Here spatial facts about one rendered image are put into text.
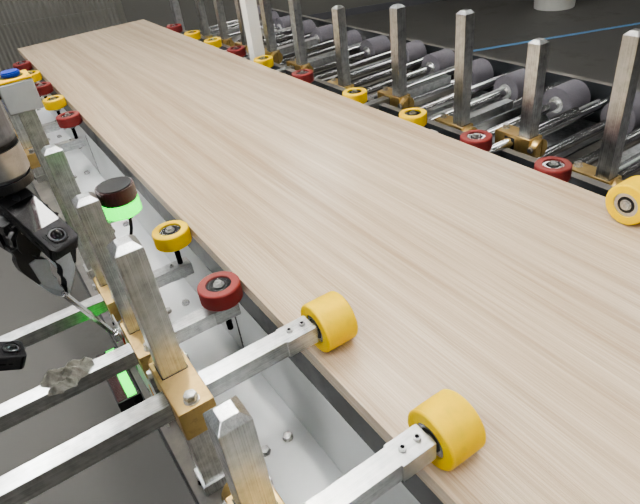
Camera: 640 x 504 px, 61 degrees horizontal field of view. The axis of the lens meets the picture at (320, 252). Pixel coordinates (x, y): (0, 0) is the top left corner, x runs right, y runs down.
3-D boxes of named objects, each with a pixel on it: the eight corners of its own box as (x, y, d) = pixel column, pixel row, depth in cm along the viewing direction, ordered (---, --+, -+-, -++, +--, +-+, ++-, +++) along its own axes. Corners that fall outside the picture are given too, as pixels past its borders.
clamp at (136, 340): (147, 379, 95) (138, 359, 92) (124, 337, 104) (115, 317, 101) (177, 364, 97) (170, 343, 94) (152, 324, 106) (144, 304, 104)
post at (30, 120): (89, 278, 143) (15, 113, 117) (85, 270, 146) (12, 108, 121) (106, 271, 145) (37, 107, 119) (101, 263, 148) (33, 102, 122)
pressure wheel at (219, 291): (220, 348, 102) (206, 301, 96) (203, 326, 108) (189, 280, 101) (258, 329, 105) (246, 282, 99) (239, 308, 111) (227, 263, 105)
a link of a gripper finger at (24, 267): (52, 269, 85) (30, 223, 80) (59, 273, 84) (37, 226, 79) (25, 286, 82) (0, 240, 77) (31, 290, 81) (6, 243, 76)
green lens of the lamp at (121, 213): (110, 225, 85) (105, 213, 84) (100, 210, 89) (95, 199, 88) (147, 211, 88) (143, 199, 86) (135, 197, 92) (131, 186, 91)
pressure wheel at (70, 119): (76, 139, 200) (64, 109, 194) (94, 139, 198) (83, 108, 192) (62, 148, 194) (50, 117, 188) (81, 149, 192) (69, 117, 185)
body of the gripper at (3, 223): (42, 225, 88) (9, 157, 80) (73, 239, 83) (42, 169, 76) (-3, 250, 83) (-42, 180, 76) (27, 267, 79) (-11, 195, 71)
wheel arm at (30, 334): (-8, 367, 108) (-18, 351, 105) (-10, 357, 110) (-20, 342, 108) (195, 276, 125) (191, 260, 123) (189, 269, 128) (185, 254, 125)
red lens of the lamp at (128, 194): (104, 211, 84) (100, 199, 82) (94, 197, 88) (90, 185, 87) (142, 197, 86) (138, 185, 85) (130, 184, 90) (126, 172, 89)
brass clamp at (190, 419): (183, 444, 71) (173, 419, 68) (149, 381, 80) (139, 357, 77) (226, 419, 73) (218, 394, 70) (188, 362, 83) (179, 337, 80)
